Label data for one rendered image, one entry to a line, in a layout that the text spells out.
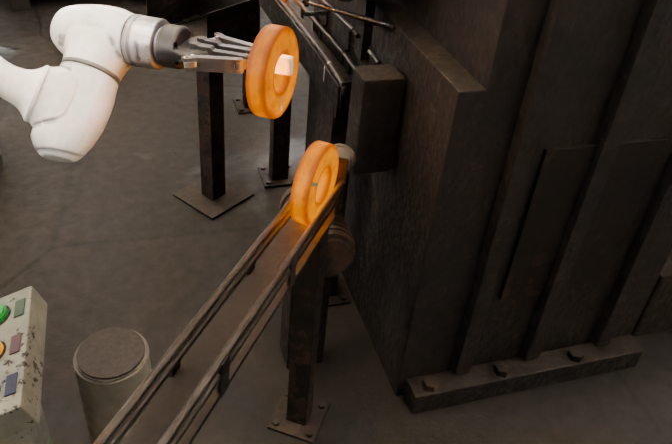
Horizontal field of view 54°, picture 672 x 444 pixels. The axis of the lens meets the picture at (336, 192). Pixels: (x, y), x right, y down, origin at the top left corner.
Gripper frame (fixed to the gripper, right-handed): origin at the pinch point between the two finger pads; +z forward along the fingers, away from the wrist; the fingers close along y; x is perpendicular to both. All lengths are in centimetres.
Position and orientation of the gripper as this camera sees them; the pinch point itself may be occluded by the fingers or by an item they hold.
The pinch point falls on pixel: (272, 62)
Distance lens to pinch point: 113.7
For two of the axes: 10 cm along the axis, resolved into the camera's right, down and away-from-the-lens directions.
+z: 9.5, 2.0, -2.4
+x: 0.3, -8.2, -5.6
